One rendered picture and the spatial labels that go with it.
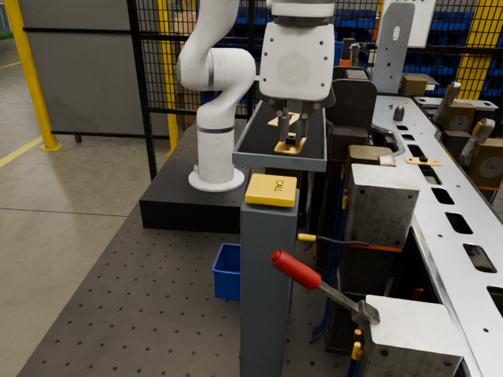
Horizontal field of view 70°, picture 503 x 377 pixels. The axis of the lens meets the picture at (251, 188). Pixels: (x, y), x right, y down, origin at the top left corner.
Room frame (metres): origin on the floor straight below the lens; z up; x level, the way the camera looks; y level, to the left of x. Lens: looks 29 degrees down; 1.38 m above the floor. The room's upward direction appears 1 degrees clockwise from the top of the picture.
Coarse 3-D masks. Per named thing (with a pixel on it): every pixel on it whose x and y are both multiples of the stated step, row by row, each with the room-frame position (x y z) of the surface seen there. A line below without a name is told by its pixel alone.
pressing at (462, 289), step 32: (384, 96) 1.46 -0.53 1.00; (384, 128) 1.07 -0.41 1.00; (416, 128) 1.08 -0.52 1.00; (448, 160) 0.84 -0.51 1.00; (448, 192) 0.67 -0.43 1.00; (480, 192) 0.68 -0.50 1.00; (416, 224) 0.54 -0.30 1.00; (448, 224) 0.55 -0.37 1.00; (480, 224) 0.55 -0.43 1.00; (448, 256) 0.46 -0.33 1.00; (448, 288) 0.39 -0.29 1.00; (480, 288) 0.39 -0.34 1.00; (480, 320) 0.33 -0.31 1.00; (480, 352) 0.28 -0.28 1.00
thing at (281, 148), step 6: (288, 138) 0.53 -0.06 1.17; (294, 138) 0.53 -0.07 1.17; (282, 144) 0.53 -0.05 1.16; (288, 144) 0.53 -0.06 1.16; (294, 144) 0.53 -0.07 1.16; (300, 144) 0.53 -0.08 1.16; (276, 150) 0.50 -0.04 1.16; (282, 150) 0.50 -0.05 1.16; (288, 150) 0.50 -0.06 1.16; (294, 150) 0.50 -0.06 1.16
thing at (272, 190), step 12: (252, 180) 0.41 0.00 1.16; (264, 180) 0.41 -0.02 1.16; (276, 180) 0.41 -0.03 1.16; (288, 180) 0.41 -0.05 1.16; (252, 192) 0.38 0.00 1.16; (264, 192) 0.38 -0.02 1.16; (276, 192) 0.38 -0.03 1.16; (288, 192) 0.38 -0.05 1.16; (276, 204) 0.37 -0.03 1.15; (288, 204) 0.36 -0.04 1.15
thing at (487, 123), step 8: (488, 120) 0.86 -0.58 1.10; (480, 128) 0.86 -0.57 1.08; (488, 128) 0.85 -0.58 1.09; (472, 136) 0.88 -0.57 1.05; (480, 136) 0.85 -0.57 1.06; (488, 136) 0.85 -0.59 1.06; (472, 144) 0.86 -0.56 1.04; (464, 152) 0.87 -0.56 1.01; (472, 152) 0.85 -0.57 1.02; (464, 160) 0.85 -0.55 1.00
